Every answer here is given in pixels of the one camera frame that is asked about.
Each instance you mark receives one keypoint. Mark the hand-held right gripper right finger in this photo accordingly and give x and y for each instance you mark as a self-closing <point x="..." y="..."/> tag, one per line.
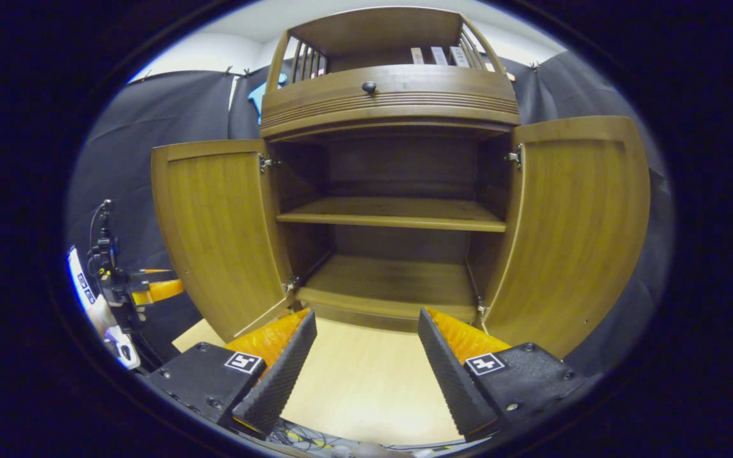
<point x="452" y="381"/>

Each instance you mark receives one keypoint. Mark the black backdrop cloth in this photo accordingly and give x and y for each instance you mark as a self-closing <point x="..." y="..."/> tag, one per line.
<point x="150" y="108"/>

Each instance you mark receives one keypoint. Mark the wooden inner shelf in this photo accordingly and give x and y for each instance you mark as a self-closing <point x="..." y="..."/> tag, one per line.
<point x="398" y="213"/>

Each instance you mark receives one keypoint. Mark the wooden double-door shoe cabinet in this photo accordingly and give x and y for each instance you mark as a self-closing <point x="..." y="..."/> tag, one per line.
<point x="398" y="162"/>

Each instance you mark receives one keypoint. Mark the wooden drawer with black knob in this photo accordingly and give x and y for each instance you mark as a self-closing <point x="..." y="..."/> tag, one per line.
<point x="436" y="95"/>

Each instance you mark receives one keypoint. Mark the wooden shoe cabinet door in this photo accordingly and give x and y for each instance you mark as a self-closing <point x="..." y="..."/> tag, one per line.
<point x="570" y="235"/>
<point x="220" y="229"/>

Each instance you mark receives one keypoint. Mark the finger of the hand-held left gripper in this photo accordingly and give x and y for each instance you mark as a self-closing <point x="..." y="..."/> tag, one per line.
<point x="150" y="273"/>
<point x="156" y="291"/>

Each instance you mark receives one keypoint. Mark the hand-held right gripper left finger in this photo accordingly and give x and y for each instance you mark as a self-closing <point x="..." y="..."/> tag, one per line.
<point x="280" y="378"/>

